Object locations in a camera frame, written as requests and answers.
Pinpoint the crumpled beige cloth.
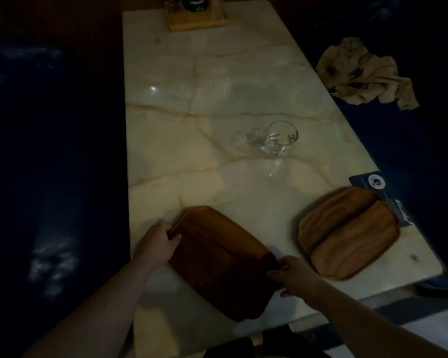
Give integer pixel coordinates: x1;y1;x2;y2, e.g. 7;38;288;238
315;36;421;111

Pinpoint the marble table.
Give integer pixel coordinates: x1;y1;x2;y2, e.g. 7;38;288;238
121;0;445;358

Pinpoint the wooden tray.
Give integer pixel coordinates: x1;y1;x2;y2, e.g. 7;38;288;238
167;205;283;322
297;186;401;282

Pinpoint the dark blue card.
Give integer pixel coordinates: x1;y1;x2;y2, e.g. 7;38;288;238
348;170;415;229

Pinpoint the wooden condiment holder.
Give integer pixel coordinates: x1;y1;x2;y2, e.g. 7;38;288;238
163;0;228;33

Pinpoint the dark bottle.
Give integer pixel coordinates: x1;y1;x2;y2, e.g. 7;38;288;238
179;0;210;11

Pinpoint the person's right forearm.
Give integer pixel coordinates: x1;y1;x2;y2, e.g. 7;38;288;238
302;283;448;358

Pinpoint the blue sofa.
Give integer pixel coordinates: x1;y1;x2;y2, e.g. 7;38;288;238
283;0;448;295
0;40;131;358

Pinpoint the person's left forearm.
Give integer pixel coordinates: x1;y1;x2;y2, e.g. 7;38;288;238
22;253;161;358

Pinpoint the person's right hand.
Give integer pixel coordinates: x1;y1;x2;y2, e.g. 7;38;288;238
267;256;328;308

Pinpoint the clear drinking glass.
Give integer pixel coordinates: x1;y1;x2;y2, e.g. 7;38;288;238
263;121;299;160

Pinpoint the person's left hand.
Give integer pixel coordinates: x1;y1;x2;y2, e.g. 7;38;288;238
132;219;183;271

